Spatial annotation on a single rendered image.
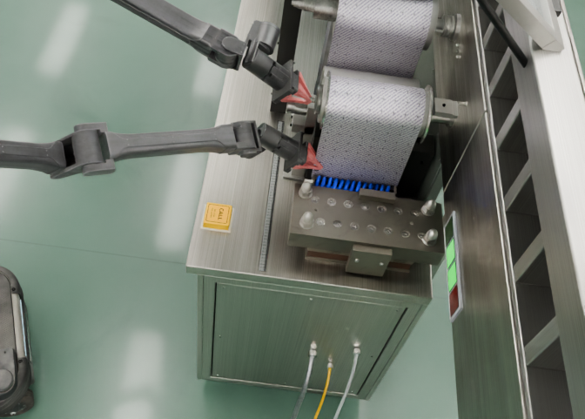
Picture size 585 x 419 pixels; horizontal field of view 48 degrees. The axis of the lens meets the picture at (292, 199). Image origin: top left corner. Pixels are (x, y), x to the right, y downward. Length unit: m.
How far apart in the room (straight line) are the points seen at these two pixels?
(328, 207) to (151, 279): 1.21
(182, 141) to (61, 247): 1.43
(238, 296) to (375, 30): 0.81
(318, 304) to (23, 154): 0.88
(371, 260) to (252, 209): 0.37
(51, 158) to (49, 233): 1.47
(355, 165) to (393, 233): 0.20
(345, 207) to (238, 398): 1.06
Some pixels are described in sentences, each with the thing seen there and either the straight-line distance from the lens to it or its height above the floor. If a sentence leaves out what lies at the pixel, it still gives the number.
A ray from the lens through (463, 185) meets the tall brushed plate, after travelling 1.53.
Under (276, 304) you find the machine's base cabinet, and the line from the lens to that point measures 1.87.
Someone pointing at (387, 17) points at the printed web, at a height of 1.38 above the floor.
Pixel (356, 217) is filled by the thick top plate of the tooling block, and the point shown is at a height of 1.03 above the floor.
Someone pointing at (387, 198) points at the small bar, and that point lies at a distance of 1.75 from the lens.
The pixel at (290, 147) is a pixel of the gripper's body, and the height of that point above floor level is 1.14.
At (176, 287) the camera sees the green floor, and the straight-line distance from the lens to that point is 2.73.
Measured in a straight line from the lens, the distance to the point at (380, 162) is 1.72.
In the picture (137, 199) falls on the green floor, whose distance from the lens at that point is 2.98.
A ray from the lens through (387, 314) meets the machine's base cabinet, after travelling 1.89.
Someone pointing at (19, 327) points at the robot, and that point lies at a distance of 2.47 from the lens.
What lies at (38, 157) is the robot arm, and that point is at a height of 1.30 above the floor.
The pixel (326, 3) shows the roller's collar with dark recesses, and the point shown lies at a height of 1.36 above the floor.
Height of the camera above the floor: 2.40
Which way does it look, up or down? 53 degrees down
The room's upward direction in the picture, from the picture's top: 11 degrees clockwise
